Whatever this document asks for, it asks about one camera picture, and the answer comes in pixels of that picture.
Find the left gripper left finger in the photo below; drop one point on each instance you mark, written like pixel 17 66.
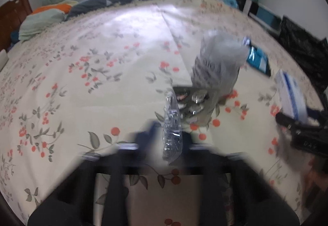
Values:
pixel 72 201

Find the black garbage bag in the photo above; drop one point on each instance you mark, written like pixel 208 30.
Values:
pixel 309 52

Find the floral bed sheet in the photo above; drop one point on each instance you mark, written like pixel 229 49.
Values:
pixel 86 84

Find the blue snack wrapper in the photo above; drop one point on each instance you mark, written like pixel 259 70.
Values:
pixel 257 59

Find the wooden headboard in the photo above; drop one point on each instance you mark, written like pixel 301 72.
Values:
pixel 12 15

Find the silver pill blister pack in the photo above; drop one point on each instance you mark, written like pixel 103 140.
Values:
pixel 185 104

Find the blue white medicine box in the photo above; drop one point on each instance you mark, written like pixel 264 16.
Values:
pixel 291 98

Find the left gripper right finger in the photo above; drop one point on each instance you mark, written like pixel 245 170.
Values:
pixel 254 202

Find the white pillow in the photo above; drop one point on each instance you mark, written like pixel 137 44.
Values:
pixel 3 59

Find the teal storage boxes shelf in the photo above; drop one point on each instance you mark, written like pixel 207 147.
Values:
pixel 263 16

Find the striped green orange pillow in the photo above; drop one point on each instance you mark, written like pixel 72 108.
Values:
pixel 42 18

